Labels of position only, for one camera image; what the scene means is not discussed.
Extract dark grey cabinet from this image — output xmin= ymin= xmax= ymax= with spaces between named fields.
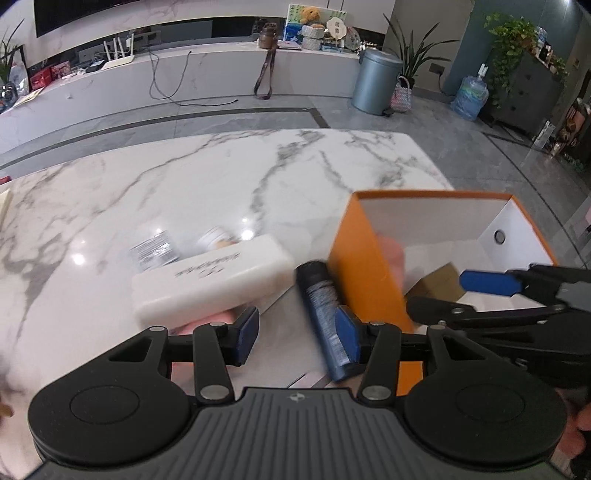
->
xmin=489 ymin=50 xmax=568 ymax=136

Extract woven basket bag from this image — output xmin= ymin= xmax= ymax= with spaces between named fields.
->
xmin=390 ymin=76 xmax=413 ymax=114

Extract white router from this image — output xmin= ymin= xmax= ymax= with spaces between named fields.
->
xmin=100 ymin=36 xmax=138 ymax=71

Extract long-leaf potted plant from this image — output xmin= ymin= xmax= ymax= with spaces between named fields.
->
xmin=382 ymin=13 xmax=446 ymax=93

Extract colourful painting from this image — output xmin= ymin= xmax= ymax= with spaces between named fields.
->
xmin=285 ymin=2 xmax=347 ymax=47

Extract grey-blue trash can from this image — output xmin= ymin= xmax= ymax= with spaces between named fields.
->
xmin=352 ymin=48 xmax=404 ymax=116

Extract white rectangular plastic box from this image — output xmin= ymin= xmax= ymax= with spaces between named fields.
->
xmin=131 ymin=234 xmax=296 ymax=328

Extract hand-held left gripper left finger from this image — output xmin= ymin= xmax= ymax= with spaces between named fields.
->
xmin=107 ymin=307 xmax=260 ymax=401

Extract dark blue bottle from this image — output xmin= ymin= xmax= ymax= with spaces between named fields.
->
xmin=295 ymin=261 xmax=366 ymax=382

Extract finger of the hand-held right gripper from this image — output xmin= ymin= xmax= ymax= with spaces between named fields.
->
xmin=459 ymin=263 xmax=591 ymax=304
xmin=406 ymin=295 xmax=568 ymax=331

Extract person's right hand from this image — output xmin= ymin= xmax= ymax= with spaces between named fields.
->
xmin=561 ymin=401 xmax=591 ymax=464

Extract trailing green ivy plant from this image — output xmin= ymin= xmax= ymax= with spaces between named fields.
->
xmin=482 ymin=13 xmax=570 ymax=100

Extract white marble console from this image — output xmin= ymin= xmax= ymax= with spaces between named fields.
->
xmin=0 ymin=41 xmax=372 ymax=155

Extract brown bag with strap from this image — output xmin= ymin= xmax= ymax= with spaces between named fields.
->
xmin=252 ymin=24 xmax=280 ymax=100

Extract blue water jug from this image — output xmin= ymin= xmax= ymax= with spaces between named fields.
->
xmin=451 ymin=74 xmax=490 ymax=122

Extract orange cardboard box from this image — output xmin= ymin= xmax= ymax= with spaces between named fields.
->
xmin=327 ymin=190 xmax=556 ymax=398

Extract black television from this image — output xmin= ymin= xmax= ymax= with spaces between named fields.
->
xmin=34 ymin=0 xmax=214 ymax=38

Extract red gift boxes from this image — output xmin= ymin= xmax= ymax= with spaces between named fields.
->
xmin=28 ymin=62 xmax=71 ymax=92

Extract small brown cardboard box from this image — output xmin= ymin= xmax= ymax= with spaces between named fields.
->
xmin=405 ymin=262 xmax=468 ymax=305

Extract white woven bowls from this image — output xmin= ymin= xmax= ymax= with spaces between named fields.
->
xmin=300 ymin=23 xmax=328 ymax=51

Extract white tube orange print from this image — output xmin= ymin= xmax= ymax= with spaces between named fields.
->
xmin=198 ymin=226 xmax=254 ymax=254

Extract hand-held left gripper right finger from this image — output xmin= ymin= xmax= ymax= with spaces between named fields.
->
xmin=337 ymin=305 xmax=490 ymax=401

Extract green leafy plant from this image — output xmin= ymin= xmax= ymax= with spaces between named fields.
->
xmin=0 ymin=18 xmax=26 ymax=95

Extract black cable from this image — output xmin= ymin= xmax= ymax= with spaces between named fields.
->
xmin=148 ymin=45 xmax=242 ymax=108

